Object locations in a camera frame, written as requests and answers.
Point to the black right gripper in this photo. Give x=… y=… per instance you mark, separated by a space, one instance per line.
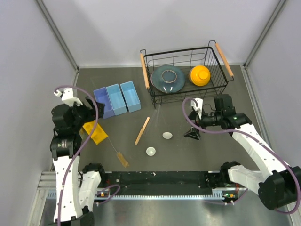
x=193 y=133

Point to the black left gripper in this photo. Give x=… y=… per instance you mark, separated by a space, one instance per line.
x=91 y=112

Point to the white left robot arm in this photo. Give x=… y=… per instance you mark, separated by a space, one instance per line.
x=74 y=199

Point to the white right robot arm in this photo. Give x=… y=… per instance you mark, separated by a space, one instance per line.
x=277 y=184

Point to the purple plastic bin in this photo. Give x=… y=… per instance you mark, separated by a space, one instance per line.
x=101 y=96

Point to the light blue middle bin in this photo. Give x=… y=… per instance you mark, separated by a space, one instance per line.
x=116 y=98

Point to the light blue bin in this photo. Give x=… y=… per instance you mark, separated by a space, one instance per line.
x=116 y=98
x=131 y=97

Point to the white oval dish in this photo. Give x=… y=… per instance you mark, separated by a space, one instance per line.
x=167 y=135

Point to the yellow test tube rack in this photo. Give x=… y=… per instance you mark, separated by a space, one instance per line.
x=98 y=135

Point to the light blue right bin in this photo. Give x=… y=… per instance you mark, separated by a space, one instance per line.
x=131 y=97

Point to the yellow ribbed bowl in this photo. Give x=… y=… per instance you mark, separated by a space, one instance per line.
x=199 y=75

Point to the wooden test tube clamp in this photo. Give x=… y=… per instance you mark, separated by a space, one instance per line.
x=142 y=131

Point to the dark blue ceramic plate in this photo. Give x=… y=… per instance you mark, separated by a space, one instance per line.
x=168 y=79

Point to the test tube brush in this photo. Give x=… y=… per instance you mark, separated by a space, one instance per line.
x=120 y=156

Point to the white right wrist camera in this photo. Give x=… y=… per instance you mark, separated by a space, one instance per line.
x=197 y=107

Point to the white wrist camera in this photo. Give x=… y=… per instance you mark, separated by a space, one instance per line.
x=68 y=98
x=197 y=107

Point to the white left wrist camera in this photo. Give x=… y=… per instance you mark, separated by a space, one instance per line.
x=68 y=98

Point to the black wire basket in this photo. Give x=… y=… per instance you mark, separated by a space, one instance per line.
x=210 y=56

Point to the grey slotted cable duct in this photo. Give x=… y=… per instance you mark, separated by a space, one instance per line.
x=216 y=194

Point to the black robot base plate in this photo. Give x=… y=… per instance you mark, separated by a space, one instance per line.
x=165 y=182

